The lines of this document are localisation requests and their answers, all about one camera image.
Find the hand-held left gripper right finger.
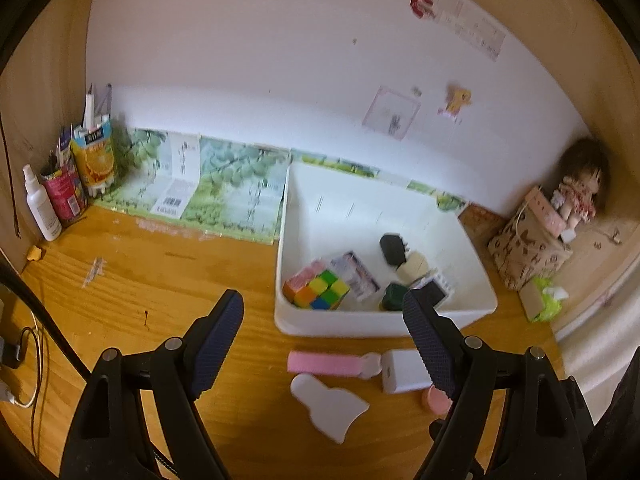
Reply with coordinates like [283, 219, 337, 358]
[402, 290, 596, 480]

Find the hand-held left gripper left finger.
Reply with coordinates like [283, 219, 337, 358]
[60, 289, 246, 480]

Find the white rectangular box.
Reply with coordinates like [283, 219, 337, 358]
[381, 350, 433, 395]

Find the white compact camera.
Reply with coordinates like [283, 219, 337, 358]
[410, 269, 457, 308]

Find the green bottle gold cap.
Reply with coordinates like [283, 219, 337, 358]
[378, 282, 411, 312]

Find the beige angular box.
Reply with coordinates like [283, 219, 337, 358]
[396, 252, 431, 286]

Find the black charger plug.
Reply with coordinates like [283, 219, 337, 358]
[379, 232, 412, 267]

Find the clear labelled small box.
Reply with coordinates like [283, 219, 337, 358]
[329, 250, 381, 303]

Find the pink rectangular bar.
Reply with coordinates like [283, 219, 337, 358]
[287, 351, 383, 378]

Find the multicoloured puzzle cube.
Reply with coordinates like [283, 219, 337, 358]
[282, 259, 351, 312]

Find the white plastic bin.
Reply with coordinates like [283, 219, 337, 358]
[274, 161, 498, 338]

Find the white bottle-shaped flat piece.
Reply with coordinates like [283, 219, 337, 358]
[290, 374, 371, 445]

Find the green tissue pack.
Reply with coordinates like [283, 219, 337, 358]
[517, 276, 571, 323]

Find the printed brown paper bag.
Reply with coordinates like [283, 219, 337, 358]
[487, 205, 573, 291]

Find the brown cartoon cardboard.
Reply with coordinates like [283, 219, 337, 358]
[457, 203, 508, 241]

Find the green leaf printed poster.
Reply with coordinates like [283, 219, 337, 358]
[87, 127, 471, 246]

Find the black power adapter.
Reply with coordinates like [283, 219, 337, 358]
[0, 335, 26, 368]

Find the pink can pen holder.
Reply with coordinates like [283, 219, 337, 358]
[40, 157, 90, 221]

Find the white spray bottle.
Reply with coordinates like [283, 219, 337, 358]
[21, 164, 63, 242]

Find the brown-haired cloth doll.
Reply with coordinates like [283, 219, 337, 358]
[550, 137, 612, 231]

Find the orange juice carton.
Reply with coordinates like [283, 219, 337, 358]
[69, 114, 118, 200]

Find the wooden shelf unit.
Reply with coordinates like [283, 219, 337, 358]
[0, 0, 640, 361]

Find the thick black cable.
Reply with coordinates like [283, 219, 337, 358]
[0, 265, 96, 378]

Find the pink square wall sticker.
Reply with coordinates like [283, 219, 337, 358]
[362, 85, 422, 137]

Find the yellow pony wall sticker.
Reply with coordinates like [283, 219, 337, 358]
[437, 82, 473, 118]

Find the paper strip on wall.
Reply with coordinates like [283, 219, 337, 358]
[435, 0, 507, 61]

